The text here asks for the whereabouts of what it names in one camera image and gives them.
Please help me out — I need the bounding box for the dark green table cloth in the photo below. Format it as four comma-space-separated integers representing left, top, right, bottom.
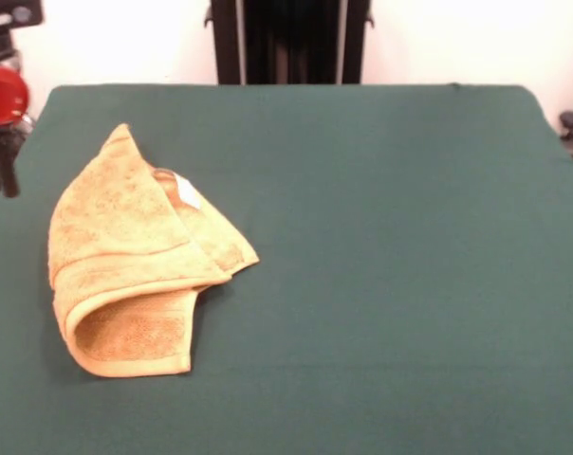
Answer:
0, 82, 573, 455

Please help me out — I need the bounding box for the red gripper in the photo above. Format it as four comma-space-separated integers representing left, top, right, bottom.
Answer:
0, 65, 31, 199

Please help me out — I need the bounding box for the yellow-orange terry towel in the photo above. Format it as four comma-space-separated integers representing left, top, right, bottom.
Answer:
46, 122, 261, 379

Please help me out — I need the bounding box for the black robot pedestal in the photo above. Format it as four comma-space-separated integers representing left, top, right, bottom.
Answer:
203, 0, 377, 86

